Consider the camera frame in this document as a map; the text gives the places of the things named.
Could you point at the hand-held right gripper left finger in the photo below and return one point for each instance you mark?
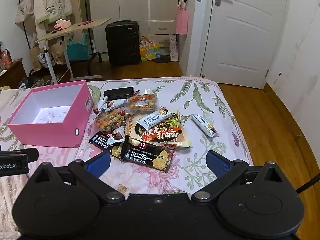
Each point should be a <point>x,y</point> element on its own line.
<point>98,165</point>

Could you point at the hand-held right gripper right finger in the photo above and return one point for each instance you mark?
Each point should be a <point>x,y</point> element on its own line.
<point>218,163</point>

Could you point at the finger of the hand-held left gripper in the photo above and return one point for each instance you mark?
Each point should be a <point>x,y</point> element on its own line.
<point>31,154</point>

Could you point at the pink cardboard box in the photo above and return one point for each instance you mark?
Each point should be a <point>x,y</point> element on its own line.
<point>47,132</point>

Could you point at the clear bag of mixed crackers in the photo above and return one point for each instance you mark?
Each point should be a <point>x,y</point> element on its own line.
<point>111,120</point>

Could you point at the black soda cracker packet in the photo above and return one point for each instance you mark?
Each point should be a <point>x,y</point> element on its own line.
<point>147,157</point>
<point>101,141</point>

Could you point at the white snack bar packet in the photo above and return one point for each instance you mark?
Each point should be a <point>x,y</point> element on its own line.
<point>111,104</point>
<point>205,125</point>
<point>117,135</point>
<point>153,120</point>

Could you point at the large noodle packet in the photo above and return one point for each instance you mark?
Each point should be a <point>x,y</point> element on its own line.
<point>162,137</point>

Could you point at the floral bedsheet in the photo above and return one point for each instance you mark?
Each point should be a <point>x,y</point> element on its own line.
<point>200,100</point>

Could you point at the flat black box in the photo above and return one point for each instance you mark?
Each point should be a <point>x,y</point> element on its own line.
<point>117,92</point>

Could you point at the clear cracker tray red label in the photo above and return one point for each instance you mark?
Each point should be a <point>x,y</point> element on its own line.
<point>142,103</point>

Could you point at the dark wooden cabinet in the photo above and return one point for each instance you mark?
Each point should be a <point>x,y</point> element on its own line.
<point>12,76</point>

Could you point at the brown paper bag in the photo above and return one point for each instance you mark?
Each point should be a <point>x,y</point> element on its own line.
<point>58,52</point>

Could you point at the teal bag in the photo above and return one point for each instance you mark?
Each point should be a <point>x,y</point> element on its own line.
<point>77,48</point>

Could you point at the black round stand base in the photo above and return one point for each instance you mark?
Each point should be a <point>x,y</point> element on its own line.
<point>161,60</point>

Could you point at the white plastic bag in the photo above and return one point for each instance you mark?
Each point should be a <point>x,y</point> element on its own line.
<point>173,50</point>

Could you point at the black suitcase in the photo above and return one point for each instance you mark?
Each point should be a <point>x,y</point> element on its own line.
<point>122,42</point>

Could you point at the colourful gift bag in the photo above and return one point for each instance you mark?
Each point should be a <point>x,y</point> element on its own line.
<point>150,51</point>

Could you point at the white door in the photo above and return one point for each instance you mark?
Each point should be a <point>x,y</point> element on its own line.
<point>245,35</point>

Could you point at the pink tissue box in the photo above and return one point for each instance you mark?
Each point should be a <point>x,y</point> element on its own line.
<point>62,24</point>

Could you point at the red booklet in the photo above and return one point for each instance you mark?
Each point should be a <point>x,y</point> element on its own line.
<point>86,23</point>

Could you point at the canvas tote bag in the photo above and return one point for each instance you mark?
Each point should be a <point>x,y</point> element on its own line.
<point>23,10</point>

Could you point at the pink paper bag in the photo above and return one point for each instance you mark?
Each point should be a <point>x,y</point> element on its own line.
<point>181,21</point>

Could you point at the white fluffy coat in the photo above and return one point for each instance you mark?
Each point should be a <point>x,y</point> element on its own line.
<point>51,5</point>

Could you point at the white wardrobe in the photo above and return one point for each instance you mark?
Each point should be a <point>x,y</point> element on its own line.
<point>132,5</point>

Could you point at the white frame with teal fabric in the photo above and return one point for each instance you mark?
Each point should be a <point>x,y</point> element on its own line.
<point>75,27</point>

